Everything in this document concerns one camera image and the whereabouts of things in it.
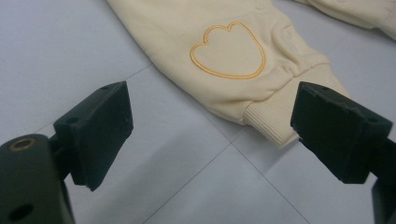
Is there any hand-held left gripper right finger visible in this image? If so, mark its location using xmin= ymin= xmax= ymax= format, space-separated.
xmin=290 ymin=81 xmax=394 ymax=185

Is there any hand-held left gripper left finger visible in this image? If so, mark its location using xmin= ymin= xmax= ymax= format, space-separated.
xmin=49 ymin=80 xmax=134 ymax=192

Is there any cream garment with ribbed cuffs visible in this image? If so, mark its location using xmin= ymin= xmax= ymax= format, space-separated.
xmin=106 ymin=0 xmax=396 ymax=149

